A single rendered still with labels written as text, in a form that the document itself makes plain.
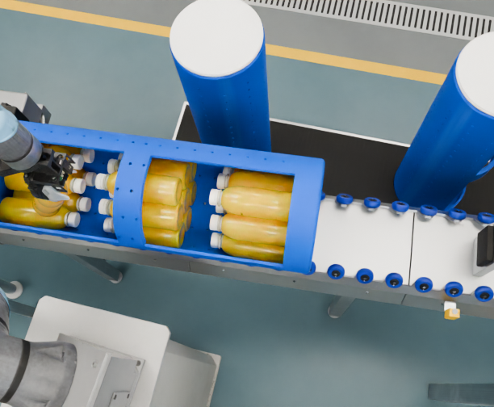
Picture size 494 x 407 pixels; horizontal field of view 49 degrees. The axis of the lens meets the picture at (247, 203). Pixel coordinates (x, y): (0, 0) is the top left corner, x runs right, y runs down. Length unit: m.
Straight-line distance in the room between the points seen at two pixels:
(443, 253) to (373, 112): 1.30
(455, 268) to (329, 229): 0.34
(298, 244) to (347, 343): 1.22
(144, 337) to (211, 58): 0.81
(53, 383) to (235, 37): 1.05
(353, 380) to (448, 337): 0.44
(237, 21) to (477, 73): 0.69
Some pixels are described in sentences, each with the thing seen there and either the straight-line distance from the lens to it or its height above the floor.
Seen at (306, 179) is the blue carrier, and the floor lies 1.23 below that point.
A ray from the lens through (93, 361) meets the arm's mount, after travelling 1.03.
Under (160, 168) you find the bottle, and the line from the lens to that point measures 1.35.
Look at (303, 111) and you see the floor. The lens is 2.69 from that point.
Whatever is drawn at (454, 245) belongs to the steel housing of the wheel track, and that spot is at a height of 0.93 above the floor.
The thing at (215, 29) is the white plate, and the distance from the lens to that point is 1.67.
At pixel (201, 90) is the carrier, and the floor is 0.95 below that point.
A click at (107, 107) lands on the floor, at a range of 2.84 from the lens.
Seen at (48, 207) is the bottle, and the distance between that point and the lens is 1.38.
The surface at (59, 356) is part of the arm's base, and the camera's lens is 1.13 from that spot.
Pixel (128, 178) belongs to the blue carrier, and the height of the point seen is 1.23.
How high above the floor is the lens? 2.37
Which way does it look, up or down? 71 degrees down
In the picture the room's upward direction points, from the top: 12 degrees counter-clockwise
